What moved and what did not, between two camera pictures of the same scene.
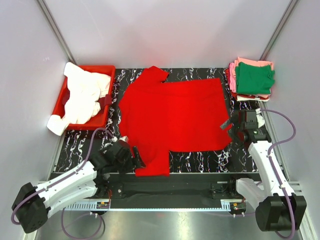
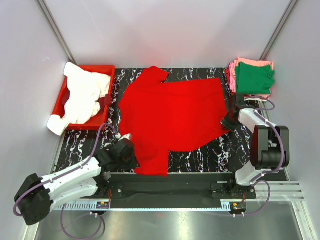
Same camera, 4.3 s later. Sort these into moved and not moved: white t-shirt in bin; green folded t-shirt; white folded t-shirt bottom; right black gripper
Moved: right black gripper
Not moved: white t-shirt in bin; green folded t-shirt; white folded t-shirt bottom
